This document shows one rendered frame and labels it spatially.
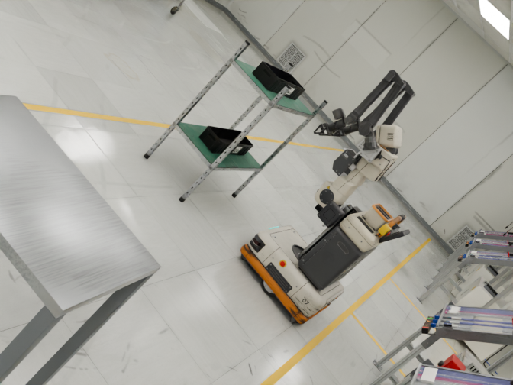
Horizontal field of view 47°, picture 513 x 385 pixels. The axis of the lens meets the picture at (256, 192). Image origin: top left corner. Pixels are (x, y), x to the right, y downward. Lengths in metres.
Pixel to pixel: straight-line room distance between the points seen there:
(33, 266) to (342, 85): 10.47
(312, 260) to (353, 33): 8.19
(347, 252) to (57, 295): 2.74
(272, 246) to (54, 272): 2.72
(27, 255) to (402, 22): 10.57
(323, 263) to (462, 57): 7.86
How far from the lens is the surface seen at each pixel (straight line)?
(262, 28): 12.38
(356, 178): 4.07
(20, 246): 1.45
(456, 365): 3.51
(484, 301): 7.19
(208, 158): 4.10
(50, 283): 1.42
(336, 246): 3.92
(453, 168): 11.18
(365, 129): 3.87
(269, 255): 4.04
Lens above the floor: 1.65
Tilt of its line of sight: 18 degrees down
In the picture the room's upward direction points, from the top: 45 degrees clockwise
